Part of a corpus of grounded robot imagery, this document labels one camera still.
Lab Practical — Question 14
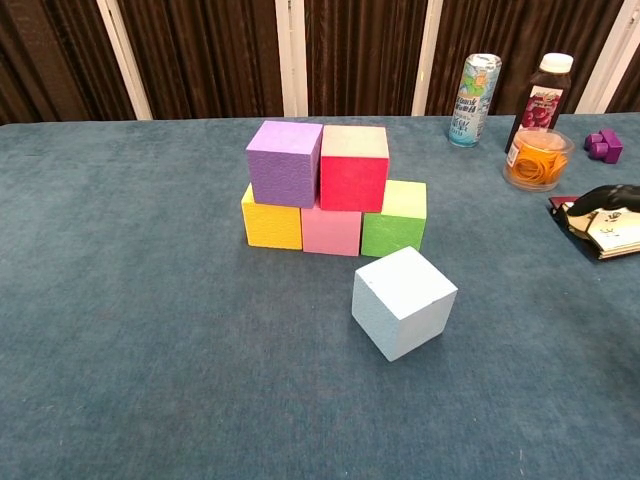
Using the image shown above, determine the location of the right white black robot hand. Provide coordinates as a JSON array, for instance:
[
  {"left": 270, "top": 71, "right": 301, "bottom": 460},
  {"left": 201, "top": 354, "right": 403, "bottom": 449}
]
[{"left": 567, "top": 183, "right": 640, "bottom": 217}]

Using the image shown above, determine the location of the green foam cube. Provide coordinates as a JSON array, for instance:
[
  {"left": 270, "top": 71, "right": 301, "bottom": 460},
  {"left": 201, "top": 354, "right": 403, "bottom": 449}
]
[{"left": 360, "top": 179, "right": 429, "bottom": 259}]

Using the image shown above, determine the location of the light blue foam cube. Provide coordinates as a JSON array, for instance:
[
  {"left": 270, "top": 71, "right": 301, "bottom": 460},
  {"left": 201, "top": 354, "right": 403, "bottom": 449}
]
[{"left": 351, "top": 245, "right": 459, "bottom": 363}]

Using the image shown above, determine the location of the red foam cube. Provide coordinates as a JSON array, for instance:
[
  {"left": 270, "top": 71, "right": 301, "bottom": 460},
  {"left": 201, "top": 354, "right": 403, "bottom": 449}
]
[{"left": 319, "top": 124, "right": 391, "bottom": 213}]

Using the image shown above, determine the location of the purple foam cube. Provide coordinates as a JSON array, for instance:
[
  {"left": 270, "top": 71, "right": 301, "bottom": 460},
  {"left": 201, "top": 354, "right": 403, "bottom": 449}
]
[{"left": 245, "top": 119, "right": 325, "bottom": 209}]

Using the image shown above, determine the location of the yellow foam cube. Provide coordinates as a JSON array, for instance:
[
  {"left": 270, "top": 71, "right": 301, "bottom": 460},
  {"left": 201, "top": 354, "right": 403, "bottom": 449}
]
[{"left": 240, "top": 182, "right": 304, "bottom": 250}]

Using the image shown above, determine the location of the red paper folding fan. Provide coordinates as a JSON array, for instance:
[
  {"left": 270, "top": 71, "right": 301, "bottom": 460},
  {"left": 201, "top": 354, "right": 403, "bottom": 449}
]
[{"left": 548, "top": 195, "right": 640, "bottom": 262}]

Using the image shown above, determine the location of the purple toy brick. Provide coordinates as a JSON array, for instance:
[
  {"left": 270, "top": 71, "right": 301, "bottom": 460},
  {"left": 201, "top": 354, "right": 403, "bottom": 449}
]
[{"left": 583, "top": 128, "right": 624, "bottom": 165}]

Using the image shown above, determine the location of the orange lidded cup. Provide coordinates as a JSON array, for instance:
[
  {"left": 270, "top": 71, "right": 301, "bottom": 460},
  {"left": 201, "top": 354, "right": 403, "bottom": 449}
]
[{"left": 502, "top": 127, "right": 576, "bottom": 192}]

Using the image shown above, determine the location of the dark juice bottle white cap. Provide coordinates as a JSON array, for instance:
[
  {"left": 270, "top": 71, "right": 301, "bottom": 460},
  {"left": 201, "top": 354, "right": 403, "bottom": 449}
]
[{"left": 504, "top": 52, "right": 575, "bottom": 154}]

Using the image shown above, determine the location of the white green drink can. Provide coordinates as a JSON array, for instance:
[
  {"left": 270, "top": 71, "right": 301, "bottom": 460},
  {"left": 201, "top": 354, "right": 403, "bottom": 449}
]
[{"left": 448, "top": 52, "right": 503, "bottom": 149}]

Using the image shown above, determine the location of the pink foam cube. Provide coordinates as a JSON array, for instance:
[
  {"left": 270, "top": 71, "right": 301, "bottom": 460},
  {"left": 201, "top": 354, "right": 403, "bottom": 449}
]
[{"left": 299, "top": 197, "right": 362, "bottom": 257}]

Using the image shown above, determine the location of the dark brown curtain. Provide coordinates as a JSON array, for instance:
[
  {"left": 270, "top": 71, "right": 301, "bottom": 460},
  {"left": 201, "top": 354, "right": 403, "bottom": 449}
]
[{"left": 0, "top": 0, "right": 640, "bottom": 126}]

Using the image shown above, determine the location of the teal table cloth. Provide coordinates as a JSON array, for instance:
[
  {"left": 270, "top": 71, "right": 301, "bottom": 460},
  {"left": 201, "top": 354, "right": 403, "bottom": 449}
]
[{"left": 0, "top": 112, "right": 640, "bottom": 480}]

